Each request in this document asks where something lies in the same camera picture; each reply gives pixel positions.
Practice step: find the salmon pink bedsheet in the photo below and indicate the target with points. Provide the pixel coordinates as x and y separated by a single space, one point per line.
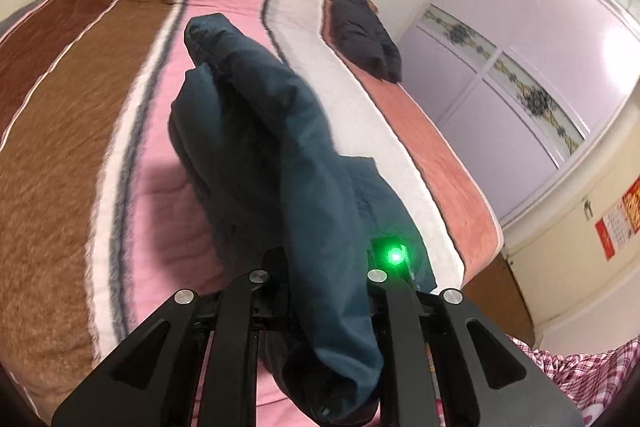
425 147

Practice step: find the lilac wardrobe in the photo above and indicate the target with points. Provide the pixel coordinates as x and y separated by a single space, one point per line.
530 47

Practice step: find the striped bed blanket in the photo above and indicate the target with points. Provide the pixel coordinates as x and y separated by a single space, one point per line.
65 132

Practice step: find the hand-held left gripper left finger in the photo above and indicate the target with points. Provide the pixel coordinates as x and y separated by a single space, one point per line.
272 272

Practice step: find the wall hook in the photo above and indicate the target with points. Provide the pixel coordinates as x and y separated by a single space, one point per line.
587 206

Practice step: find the pink plaid pajamas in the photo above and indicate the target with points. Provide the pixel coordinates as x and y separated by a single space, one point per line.
585 372

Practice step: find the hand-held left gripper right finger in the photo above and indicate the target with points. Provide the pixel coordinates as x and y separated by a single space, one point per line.
382 292

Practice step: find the black garment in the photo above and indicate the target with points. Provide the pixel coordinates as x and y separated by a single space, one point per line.
362 32

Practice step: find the teal padded jacket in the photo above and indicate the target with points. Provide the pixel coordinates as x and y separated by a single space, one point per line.
280 132

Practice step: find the wooden bed frame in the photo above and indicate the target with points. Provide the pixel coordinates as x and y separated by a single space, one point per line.
502 297

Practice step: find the red wall calendar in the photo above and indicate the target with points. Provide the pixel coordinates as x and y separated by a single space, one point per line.
620 222

